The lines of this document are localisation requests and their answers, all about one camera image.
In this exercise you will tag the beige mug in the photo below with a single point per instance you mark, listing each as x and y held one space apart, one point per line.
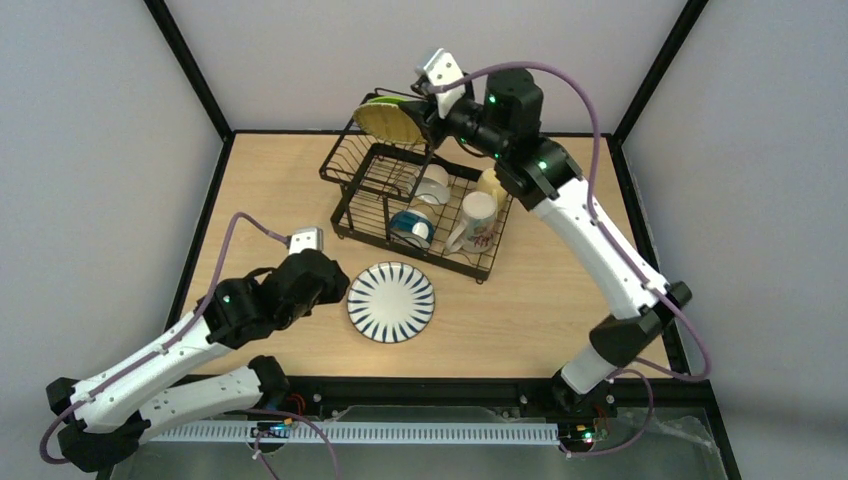
475 229

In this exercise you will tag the blue striped white plate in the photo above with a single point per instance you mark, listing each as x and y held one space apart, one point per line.
391 302

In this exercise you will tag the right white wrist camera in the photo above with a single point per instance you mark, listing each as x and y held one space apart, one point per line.
442 78

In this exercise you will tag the black wire dish rack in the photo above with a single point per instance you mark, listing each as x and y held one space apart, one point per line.
375 178

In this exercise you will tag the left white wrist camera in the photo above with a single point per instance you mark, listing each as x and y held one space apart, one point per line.
306 238

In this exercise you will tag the yellow mug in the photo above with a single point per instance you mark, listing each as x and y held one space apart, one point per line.
488 183

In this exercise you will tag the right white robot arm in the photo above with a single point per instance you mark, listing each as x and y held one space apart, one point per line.
543 176

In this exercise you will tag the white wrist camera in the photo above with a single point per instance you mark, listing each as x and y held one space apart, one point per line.
306 238
442 78

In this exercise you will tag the green plate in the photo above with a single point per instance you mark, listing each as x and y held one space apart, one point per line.
390 100

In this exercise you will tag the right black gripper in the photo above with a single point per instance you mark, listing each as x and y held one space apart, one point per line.
432 122

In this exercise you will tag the plain white bowl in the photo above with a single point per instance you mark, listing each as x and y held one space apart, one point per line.
433 185

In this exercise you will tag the teal patterned white bowl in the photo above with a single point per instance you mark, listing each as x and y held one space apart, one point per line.
414 227

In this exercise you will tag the woven bamboo plate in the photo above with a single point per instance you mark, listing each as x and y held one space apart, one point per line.
387 122

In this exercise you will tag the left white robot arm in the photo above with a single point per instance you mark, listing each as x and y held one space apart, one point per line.
104 419

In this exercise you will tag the white slotted cable duct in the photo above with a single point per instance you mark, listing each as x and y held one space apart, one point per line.
365 433

